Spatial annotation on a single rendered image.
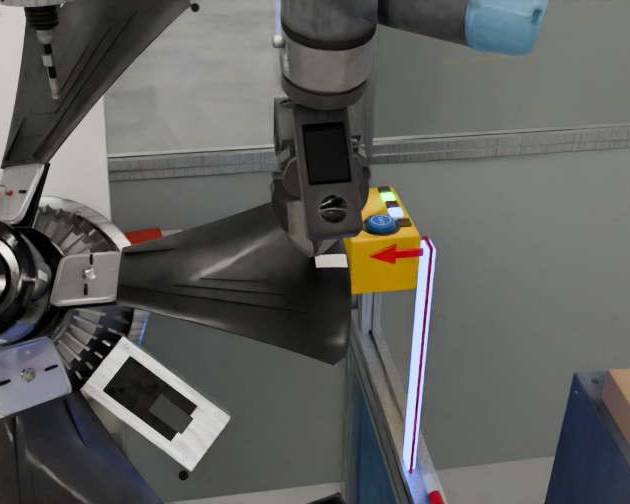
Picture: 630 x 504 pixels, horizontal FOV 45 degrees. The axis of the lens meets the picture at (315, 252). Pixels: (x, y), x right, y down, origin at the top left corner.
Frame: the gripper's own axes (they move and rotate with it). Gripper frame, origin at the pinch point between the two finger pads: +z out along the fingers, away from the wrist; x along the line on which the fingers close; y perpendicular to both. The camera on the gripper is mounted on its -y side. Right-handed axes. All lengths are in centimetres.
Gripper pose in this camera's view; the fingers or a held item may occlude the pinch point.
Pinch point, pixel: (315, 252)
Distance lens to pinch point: 75.7
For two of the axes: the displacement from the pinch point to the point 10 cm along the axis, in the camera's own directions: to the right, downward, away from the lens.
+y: -1.5, -7.4, 6.6
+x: -9.9, 0.7, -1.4
